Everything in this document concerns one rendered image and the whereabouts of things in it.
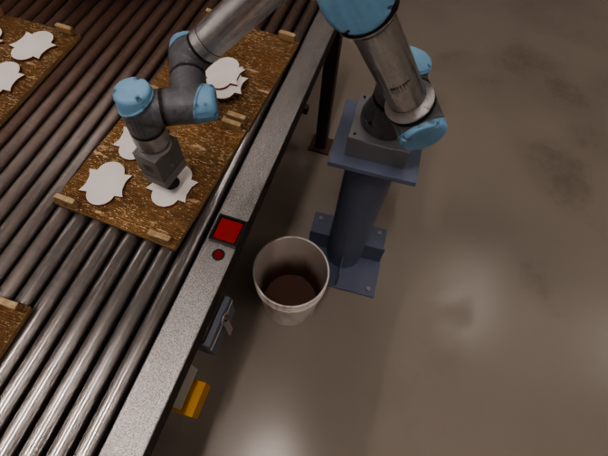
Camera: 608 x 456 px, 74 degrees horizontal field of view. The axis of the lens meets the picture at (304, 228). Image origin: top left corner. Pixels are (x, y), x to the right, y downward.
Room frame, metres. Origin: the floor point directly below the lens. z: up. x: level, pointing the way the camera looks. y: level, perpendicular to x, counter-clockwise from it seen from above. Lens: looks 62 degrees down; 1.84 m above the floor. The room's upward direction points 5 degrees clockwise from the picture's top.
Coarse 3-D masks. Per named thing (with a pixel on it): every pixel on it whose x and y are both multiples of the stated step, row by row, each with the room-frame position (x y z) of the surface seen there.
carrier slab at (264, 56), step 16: (256, 32) 1.21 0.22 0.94; (240, 48) 1.12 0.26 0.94; (256, 48) 1.13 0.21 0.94; (272, 48) 1.14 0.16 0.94; (288, 48) 1.14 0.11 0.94; (240, 64) 1.05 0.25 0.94; (256, 64) 1.05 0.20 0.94; (272, 64) 1.06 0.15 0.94; (160, 80) 0.95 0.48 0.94; (256, 80) 0.98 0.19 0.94; (272, 80) 0.99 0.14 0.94; (240, 96) 0.91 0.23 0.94; (256, 96) 0.92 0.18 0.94; (224, 112) 0.84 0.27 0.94; (240, 112) 0.84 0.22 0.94; (256, 112) 0.85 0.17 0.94
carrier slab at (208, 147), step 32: (192, 128) 0.77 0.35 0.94; (224, 128) 0.78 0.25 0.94; (96, 160) 0.62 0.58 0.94; (192, 160) 0.65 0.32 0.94; (224, 160) 0.67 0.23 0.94; (64, 192) 0.52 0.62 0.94; (128, 192) 0.54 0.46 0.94; (192, 192) 0.55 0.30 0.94; (128, 224) 0.44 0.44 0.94; (160, 224) 0.45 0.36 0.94
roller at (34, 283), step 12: (72, 216) 0.46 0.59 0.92; (84, 216) 0.46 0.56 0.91; (72, 228) 0.42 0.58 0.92; (84, 228) 0.44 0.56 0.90; (60, 240) 0.39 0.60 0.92; (72, 240) 0.40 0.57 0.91; (48, 252) 0.35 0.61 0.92; (60, 252) 0.36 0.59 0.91; (48, 264) 0.32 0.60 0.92; (60, 264) 0.33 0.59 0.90; (36, 276) 0.29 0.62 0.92; (48, 276) 0.30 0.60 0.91; (24, 288) 0.26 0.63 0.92; (36, 288) 0.27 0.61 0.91; (24, 300) 0.23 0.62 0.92; (36, 300) 0.24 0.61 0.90
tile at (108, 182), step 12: (108, 168) 0.60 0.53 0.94; (120, 168) 0.60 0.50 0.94; (96, 180) 0.56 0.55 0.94; (108, 180) 0.56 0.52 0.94; (120, 180) 0.56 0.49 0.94; (84, 192) 0.52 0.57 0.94; (96, 192) 0.52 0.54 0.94; (108, 192) 0.52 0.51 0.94; (120, 192) 0.53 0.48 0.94; (96, 204) 0.48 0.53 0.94
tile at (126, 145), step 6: (126, 132) 0.72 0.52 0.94; (120, 138) 0.70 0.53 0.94; (126, 138) 0.70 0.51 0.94; (114, 144) 0.68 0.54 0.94; (120, 144) 0.68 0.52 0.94; (126, 144) 0.68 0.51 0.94; (132, 144) 0.68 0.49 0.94; (120, 150) 0.66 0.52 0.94; (126, 150) 0.66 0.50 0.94; (132, 150) 0.66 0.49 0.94; (120, 156) 0.64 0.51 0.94; (126, 156) 0.64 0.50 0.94; (132, 156) 0.64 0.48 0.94
